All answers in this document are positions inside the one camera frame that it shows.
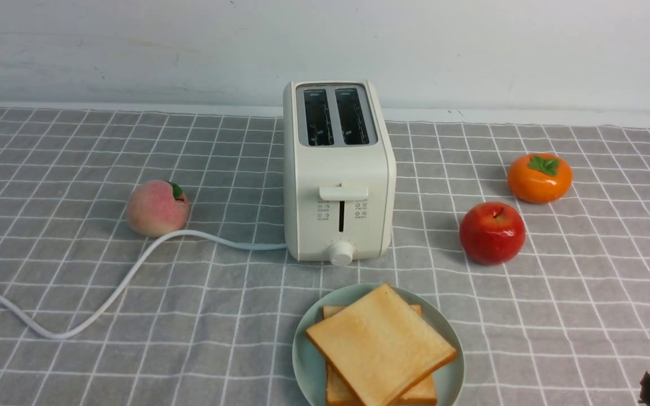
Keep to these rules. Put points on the orange persimmon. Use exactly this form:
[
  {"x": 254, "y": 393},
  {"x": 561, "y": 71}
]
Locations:
[{"x": 539, "y": 178}]

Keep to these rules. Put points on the light green round plate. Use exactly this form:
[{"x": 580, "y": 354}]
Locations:
[{"x": 310, "y": 367}]

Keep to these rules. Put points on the white two-slot toaster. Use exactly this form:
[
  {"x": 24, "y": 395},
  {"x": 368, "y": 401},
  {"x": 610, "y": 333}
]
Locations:
[{"x": 339, "y": 172}]

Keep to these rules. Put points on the toast slice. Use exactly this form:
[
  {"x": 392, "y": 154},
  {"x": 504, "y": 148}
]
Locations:
[
  {"x": 379, "y": 353},
  {"x": 371, "y": 344}
]

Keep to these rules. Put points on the red apple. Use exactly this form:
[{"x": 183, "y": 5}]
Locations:
[{"x": 492, "y": 233}]

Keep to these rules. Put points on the grey checked tablecloth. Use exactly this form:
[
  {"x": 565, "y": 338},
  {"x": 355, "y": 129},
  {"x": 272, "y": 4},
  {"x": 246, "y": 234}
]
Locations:
[{"x": 565, "y": 322}]

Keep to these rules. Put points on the pink peach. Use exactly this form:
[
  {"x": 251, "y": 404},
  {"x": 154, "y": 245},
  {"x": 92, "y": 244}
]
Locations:
[{"x": 156, "y": 208}]

